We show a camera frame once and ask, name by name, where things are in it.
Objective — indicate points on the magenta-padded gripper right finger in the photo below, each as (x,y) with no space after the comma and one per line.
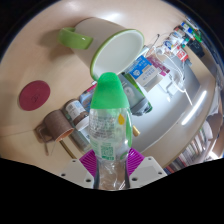
(146,170)

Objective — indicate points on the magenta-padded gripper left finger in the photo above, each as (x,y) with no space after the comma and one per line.
(78,171)

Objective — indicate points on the clear plastic bottle green cap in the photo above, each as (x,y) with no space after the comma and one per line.
(108,126)

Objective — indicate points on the brown ceramic mug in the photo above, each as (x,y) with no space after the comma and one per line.
(55,125)

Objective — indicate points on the brown jar white lid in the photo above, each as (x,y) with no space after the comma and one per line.
(75,110)

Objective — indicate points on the grey shaker bottle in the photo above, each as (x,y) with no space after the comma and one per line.
(138,100)

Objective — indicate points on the flat round red coaster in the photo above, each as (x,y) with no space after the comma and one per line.
(34,95)

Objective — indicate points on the blue and white carton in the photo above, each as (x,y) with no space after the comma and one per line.
(141,71)

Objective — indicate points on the pink packet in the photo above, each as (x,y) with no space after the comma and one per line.
(158,65)

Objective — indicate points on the red and white box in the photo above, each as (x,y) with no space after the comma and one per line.
(181,54)

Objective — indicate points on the white mug green rim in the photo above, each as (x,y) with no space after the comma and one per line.
(100,36)

